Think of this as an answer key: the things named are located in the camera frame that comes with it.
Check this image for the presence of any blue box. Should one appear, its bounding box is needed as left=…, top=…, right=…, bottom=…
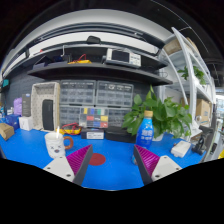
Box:
left=4, top=114, right=22, bottom=131

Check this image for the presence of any black box white label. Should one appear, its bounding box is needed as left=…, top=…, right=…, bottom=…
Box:
left=80, top=127, right=105, bottom=140

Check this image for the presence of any purple bag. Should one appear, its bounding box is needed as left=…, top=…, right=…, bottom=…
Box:
left=13, top=97, right=24, bottom=117

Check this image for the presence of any colourful parts organizer box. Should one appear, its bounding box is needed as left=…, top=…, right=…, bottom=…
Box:
left=78, top=106, right=110, bottom=129

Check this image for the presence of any green potted plant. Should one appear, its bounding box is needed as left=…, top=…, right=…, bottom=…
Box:
left=121, top=85, right=193, bottom=142

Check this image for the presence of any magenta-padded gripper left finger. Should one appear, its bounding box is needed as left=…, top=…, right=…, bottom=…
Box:
left=42, top=144, right=94, bottom=187

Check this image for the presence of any long black case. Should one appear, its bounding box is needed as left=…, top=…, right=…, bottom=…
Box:
left=103, top=126, right=137, bottom=144

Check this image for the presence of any dark wall shelf unit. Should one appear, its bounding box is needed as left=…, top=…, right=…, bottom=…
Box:
left=26, top=35, right=174, bottom=87

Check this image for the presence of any black clamp stand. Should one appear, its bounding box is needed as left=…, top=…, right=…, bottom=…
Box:
left=191, top=125, right=214, bottom=156

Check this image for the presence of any white small box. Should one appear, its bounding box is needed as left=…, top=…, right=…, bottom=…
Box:
left=18, top=116, right=35, bottom=132

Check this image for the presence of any blue drink bottle yellow cap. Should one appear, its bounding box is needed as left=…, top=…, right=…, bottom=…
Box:
left=131, top=110, right=155, bottom=166

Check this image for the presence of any white metal shelf unit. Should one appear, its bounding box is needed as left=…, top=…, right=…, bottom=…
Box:
left=159, top=26, right=217, bottom=145

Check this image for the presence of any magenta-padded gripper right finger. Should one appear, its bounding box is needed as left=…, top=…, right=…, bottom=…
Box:
left=132, top=144, right=183, bottom=186

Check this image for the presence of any brown cardboard box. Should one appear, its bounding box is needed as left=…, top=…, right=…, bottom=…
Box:
left=0, top=122, right=16, bottom=141

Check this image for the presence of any flat round red coaster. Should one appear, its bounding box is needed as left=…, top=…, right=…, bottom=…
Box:
left=88, top=152, right=107, bottom=167

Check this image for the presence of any white mug with face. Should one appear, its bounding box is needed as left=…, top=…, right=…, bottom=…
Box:
left=44, top=131, right=74, bottom=159

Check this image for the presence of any grey drawer organizer cabinet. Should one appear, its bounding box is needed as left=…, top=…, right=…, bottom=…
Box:
left=58, top=79, right=135, bottom=128

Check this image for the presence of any white power adapter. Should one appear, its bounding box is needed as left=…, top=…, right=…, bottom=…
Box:
left=170, top=140, right=192, bottom=159

